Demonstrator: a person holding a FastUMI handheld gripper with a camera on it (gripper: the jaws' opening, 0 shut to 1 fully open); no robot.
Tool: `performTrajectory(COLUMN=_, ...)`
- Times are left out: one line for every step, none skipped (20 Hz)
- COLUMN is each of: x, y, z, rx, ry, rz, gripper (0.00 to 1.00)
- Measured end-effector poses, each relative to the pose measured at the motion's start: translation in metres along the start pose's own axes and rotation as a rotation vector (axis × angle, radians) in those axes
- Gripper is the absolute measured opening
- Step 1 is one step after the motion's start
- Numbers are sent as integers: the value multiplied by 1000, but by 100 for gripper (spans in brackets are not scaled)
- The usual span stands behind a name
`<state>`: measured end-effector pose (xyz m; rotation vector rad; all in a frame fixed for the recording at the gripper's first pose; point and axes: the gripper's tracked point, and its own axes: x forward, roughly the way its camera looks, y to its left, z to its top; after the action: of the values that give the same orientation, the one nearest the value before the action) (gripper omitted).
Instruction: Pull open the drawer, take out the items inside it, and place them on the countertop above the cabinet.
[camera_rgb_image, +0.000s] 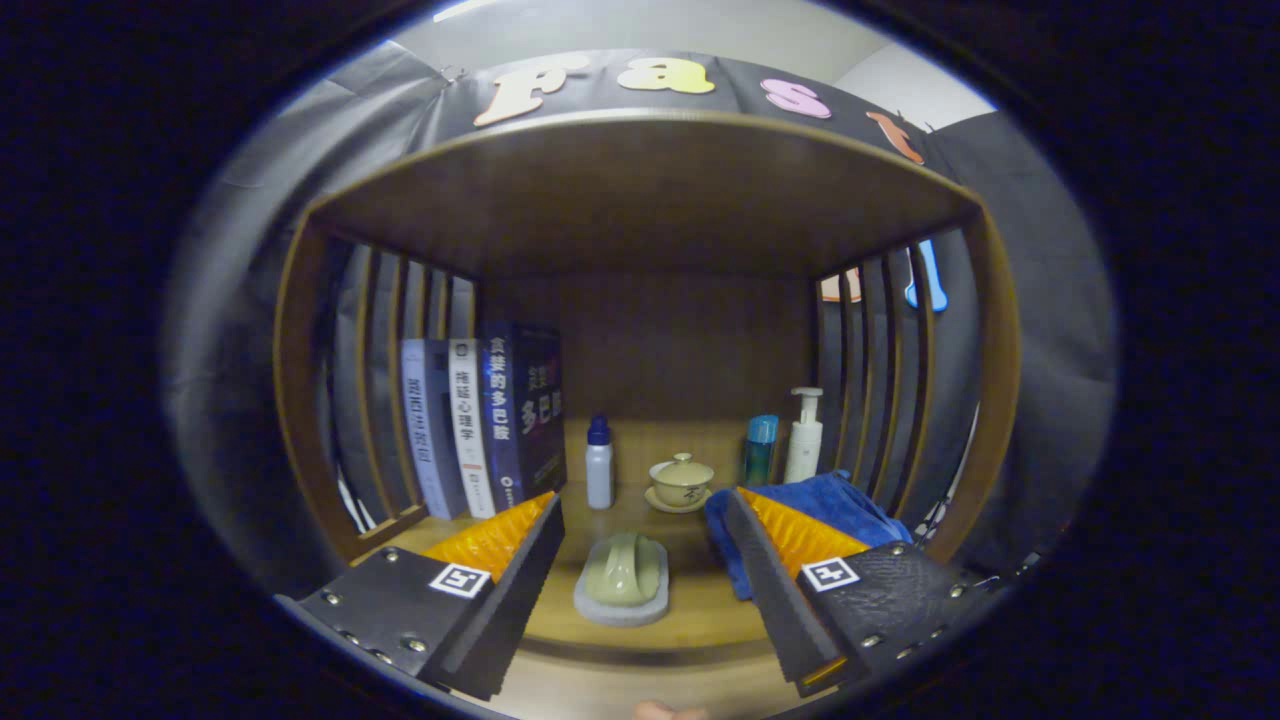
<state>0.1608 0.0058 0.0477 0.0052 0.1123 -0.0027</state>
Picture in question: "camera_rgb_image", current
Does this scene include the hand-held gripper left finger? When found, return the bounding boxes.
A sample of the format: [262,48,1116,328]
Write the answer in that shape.
[290,490,567,703]

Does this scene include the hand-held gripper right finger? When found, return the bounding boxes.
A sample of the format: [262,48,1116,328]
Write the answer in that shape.
[722,486,991,699]

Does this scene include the green scrub brush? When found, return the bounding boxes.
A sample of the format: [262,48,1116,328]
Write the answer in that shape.
[573,531,670,629]

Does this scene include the wooden countertop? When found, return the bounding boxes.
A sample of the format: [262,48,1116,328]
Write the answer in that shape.
[350,420,961,651]

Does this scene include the wooden cabinet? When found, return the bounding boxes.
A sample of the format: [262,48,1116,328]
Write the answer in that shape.
[272,108,1023,720]

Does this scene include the blue folded towel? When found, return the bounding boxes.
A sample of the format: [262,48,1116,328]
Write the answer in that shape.
[704,470,913,601]

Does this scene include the teal bottle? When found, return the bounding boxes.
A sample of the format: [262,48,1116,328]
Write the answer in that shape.
[742,414,779,489]

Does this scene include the beige lidded teacup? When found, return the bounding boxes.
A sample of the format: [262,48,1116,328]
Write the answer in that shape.
[650,452,715,507]

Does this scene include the beige saucer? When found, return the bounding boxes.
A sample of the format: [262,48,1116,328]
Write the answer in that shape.
[644,486,713,515]

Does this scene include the white pump bottle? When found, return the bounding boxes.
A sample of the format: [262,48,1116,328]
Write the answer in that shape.
[783,387,825,485]

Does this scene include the white bottle with blue cap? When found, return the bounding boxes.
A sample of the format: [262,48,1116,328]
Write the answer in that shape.
[585,414,615,511]

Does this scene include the white book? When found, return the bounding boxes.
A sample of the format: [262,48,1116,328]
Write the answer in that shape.
[448,338,498,519]

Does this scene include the dark blue book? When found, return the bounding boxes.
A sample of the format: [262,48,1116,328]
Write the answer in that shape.
[478,320,568,513]

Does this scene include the light blue book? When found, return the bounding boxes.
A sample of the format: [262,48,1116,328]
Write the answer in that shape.
[400,338,469,521]

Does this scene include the black backdrop cloth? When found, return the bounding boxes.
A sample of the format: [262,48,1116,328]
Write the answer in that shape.
[165,45,1119,601]

